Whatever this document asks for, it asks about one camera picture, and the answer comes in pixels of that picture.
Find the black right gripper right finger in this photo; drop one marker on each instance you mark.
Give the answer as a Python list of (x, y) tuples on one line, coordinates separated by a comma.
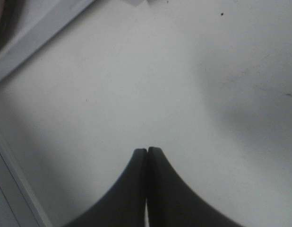
[(170, 201)]

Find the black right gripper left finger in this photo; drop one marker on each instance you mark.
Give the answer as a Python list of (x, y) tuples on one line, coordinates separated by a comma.
[(124, 203)]

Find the white microwave oven body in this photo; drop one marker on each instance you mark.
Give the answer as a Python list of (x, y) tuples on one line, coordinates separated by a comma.
[(26, 25)]

